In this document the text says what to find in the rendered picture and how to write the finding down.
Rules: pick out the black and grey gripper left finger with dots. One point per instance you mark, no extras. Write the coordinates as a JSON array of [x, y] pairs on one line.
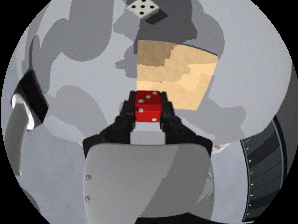
[[119, 131]]

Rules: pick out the tan mat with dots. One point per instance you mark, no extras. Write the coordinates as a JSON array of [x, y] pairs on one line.
[[182, 71]]

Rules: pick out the red die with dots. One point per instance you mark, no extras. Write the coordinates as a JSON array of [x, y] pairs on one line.
[[148, 106]]

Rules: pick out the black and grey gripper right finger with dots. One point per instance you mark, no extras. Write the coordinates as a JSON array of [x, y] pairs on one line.
[[178, 132]]

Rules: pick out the white die with black pips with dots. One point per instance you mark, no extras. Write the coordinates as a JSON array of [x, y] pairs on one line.
[[143, 8]]

